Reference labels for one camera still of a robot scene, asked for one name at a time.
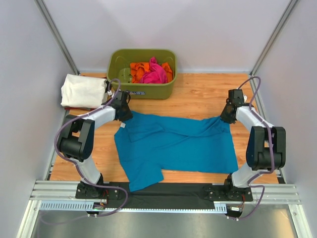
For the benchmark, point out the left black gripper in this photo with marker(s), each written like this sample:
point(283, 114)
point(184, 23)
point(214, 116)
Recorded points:
point(129, 115)

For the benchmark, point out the olive green plastic tub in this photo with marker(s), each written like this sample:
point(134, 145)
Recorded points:
point(119, 68)

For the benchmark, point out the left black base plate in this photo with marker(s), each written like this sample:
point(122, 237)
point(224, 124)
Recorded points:
point(86, 191)

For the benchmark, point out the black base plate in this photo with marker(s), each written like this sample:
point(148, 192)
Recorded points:
point(227, 193)
point(86, 191)

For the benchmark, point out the folded white t shirt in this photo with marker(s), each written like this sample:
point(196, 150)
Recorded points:
point(83, 91)

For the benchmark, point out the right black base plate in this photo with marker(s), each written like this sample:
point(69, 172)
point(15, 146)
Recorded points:
point(227, 193)

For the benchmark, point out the blue t shirt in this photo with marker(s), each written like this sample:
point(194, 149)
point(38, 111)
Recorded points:
point(149, 144)

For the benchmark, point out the white slotted cable duct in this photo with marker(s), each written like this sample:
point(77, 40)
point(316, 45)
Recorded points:
point(219, 208)

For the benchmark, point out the aluminium frame rail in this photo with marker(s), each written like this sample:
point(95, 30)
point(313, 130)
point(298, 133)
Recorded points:
point(65, 190)

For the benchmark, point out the black cloth strip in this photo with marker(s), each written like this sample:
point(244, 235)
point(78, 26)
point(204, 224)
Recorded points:
point(168, 196)

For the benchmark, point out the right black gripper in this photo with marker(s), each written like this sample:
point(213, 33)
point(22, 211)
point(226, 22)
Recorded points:
point(224, 118)

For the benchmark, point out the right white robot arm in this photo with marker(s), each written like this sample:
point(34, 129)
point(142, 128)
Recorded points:
point(266, 148)

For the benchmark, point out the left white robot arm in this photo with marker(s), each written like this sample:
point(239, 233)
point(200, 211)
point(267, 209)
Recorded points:
point(74, 142)

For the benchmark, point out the pink t shirt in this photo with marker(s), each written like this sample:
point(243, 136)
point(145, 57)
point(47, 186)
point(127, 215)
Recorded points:
point(155, 75)

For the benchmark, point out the orange t shirt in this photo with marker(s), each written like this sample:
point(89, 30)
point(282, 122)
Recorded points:
point(137, 70)

